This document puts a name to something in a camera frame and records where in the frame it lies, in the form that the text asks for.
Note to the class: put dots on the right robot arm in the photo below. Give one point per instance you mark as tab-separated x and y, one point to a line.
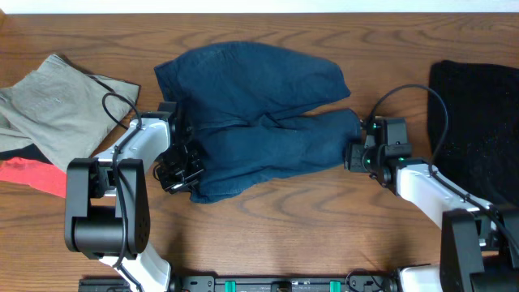
479	240

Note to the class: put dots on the folded khaki shorts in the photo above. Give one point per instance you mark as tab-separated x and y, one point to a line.
60	110

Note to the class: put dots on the folded black garment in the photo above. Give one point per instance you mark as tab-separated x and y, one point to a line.
31	152

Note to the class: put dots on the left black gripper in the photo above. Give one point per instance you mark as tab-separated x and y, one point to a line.
183	169

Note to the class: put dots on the black knit garment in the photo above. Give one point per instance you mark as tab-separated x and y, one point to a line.
479	104

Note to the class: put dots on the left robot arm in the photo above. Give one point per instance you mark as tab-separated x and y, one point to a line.
107	214

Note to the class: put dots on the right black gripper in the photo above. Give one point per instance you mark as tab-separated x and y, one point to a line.
353	156

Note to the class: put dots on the folded red garment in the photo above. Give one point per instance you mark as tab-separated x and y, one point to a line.
36	174

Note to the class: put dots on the navy blue shorts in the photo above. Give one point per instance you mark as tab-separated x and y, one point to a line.
252	108

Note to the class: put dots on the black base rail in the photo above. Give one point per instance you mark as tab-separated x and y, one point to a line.
280	284

